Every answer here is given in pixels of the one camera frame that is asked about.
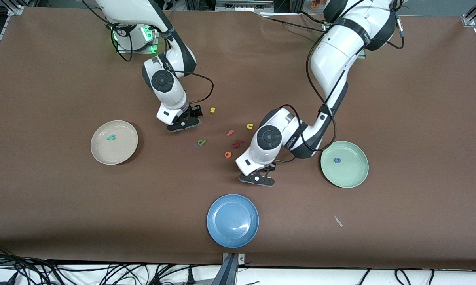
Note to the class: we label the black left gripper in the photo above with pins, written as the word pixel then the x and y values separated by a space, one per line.
pixel 273 167

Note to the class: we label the orange brown background object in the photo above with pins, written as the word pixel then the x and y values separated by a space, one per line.
pixel 319 3

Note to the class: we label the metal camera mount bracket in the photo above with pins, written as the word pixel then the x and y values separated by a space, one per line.
pixel 233 259

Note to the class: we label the grey metal frame piece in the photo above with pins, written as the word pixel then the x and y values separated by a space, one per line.
pixel 243 4

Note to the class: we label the black power plug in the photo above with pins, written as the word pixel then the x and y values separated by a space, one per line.
pixel 190 278

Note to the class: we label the brown table cover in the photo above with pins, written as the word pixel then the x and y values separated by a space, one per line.
pixel 63 198

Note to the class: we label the light green plate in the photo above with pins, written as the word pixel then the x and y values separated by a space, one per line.
pixel 348 176

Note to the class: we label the green letter p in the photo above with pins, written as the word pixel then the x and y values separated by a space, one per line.
pixel 201 142

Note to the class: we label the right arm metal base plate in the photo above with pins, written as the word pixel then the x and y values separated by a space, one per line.
pixel 143 51

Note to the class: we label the small white paper scrap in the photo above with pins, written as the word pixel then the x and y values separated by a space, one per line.
pixel 338 221

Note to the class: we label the beige brown plate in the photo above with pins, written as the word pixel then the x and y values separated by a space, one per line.
pixel 119 152

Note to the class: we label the blue plate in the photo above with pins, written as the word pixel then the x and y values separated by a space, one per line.
pixel 232 221

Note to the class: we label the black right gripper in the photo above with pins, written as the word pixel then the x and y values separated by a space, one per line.
pixel 192 113

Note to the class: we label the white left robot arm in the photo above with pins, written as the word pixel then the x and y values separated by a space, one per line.
pixel 336 51

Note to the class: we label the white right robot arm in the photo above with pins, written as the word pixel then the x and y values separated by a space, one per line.
pixel 166 81

